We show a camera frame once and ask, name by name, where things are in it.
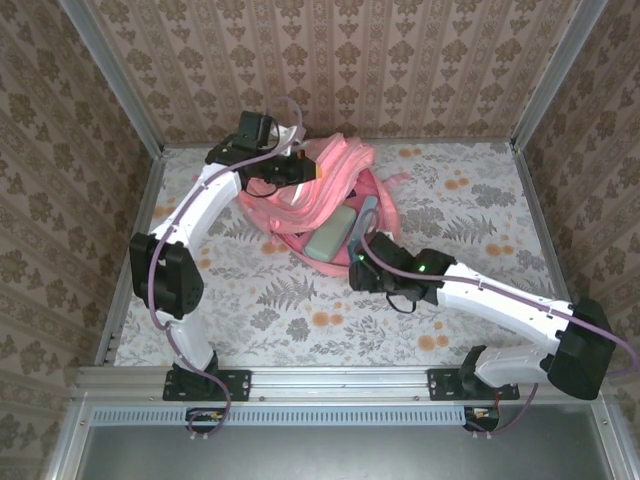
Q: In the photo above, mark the black connector box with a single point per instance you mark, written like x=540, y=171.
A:
x=200, y=415
x=482, y=417

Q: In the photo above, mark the pale green pencil case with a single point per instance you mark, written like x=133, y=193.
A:
x=330, y=235

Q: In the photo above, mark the grey metal panel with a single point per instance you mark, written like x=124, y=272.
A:
x=350, y=455

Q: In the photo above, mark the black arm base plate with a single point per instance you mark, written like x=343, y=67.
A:
x=440, y=385
x=240, y=385

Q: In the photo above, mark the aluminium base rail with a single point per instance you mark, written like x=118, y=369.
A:
x=340, y=382

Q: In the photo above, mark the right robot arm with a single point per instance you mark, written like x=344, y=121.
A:
x=500, y=300

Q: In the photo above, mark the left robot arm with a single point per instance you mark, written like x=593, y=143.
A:
x=200, y=210

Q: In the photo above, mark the pink backpack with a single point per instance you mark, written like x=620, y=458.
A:
x=320, y=200

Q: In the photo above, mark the light teal book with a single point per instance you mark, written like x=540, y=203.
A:
x=367, y=210

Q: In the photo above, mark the aluminium frame post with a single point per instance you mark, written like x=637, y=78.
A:
x=105, y=65
x=555, y=75

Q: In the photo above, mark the floral table cloth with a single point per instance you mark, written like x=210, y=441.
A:
x=325, y=325

